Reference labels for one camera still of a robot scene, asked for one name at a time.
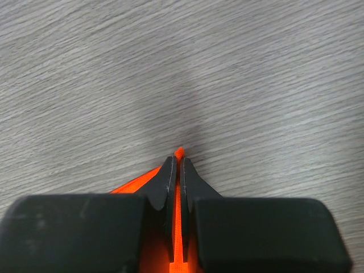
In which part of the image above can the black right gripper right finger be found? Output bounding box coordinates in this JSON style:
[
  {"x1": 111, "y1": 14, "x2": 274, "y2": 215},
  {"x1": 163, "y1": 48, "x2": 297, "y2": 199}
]
[{"x1": 180, "y1": 158, "x2": 222, "y2": 262}]

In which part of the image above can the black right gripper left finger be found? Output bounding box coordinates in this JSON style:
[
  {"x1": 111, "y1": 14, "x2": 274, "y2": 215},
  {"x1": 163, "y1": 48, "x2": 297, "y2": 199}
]
[{"x1": 139, "y1": 156, "x2": 177, "y2": 262}]

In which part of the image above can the orange t-shirt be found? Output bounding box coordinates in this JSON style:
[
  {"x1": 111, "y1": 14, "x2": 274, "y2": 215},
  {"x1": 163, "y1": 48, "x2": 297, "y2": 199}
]
[{"x1": 111, "y1": 147, "x2": 202, "y2": 272}]

